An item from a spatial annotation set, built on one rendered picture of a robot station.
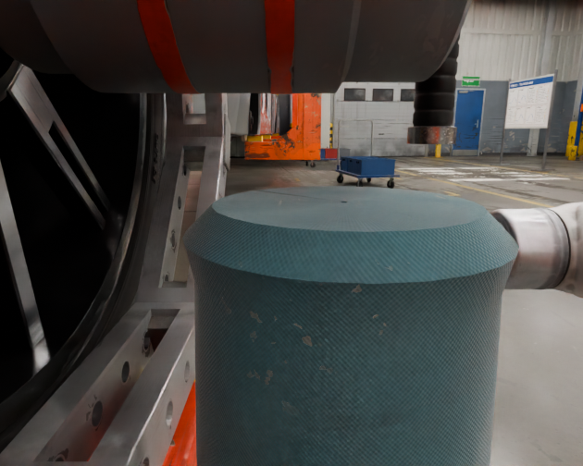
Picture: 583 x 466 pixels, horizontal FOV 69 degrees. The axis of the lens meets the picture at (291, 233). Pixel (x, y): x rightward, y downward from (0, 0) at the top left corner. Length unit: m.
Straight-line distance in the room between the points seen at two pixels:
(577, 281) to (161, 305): 0.41
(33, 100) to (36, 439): 0.22
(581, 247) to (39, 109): 0.49
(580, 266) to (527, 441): 0.87
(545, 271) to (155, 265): 0.38
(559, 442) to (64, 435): 1.24
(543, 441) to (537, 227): 0.91
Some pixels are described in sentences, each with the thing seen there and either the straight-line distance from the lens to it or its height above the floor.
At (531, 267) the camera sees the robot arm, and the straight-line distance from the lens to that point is 0.50.
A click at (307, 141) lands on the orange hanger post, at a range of 3.85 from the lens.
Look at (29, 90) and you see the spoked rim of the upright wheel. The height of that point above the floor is 0.79.
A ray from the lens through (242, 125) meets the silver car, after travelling 2.96.
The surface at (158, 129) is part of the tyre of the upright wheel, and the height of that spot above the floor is 0.76.
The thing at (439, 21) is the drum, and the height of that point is 0.80.
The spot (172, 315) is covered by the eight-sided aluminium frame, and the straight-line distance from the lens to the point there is 0.36.
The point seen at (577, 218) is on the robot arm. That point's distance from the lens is 0.53.
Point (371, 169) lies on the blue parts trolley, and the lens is 5.86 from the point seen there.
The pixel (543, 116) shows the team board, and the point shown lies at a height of 1.07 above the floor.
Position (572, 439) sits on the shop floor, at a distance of 1.39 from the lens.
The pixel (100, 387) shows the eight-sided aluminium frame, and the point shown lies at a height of 0.61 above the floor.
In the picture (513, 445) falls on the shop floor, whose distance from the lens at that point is 1.30.
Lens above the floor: 0.76
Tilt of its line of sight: 13 degrees down
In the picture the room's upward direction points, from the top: straight up
